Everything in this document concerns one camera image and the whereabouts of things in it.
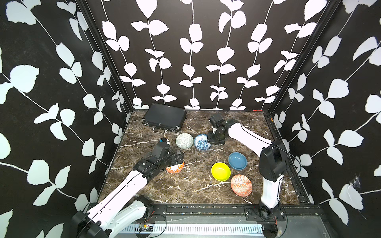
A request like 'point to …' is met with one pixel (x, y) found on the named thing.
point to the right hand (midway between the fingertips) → (207, 139)
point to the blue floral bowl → (201, 143)
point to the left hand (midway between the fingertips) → (178, 154)
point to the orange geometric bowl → (241, 185)
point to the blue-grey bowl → (237, 160)
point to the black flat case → (163, 118)
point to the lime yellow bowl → (221, 171)
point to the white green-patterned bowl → (184, 141)
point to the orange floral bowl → (175, 168)
